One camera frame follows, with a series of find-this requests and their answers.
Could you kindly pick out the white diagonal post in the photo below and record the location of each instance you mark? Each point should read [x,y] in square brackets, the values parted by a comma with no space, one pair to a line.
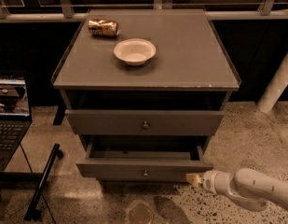
[275,87]

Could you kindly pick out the white paper bowl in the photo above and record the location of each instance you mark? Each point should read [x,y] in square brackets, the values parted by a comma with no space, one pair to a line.
[135,51]

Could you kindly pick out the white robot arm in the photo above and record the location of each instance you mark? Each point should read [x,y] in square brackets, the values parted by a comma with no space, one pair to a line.
[247,188]

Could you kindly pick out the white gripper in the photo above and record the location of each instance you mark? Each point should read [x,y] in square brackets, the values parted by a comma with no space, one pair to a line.
[208,182]

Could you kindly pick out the grey drawer cabinet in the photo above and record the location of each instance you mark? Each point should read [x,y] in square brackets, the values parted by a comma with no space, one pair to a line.
[189,72]

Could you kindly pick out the black laptop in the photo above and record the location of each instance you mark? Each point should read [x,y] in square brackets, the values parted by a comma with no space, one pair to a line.
[15,114]

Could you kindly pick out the grey top drawer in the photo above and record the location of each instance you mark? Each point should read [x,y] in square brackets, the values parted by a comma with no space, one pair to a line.
[144,122]

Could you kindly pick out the metal railing frame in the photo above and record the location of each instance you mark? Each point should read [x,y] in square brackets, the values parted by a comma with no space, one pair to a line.
[69,3]

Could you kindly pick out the grey drawer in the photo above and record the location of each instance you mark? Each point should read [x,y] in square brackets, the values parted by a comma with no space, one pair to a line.
[144,122]
[142,166]

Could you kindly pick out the crushed gold drink can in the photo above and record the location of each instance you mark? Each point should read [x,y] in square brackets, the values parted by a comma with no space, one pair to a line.
[103,28]

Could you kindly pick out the black laptop stand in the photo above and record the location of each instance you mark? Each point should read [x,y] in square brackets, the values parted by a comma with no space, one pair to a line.
[39,179]

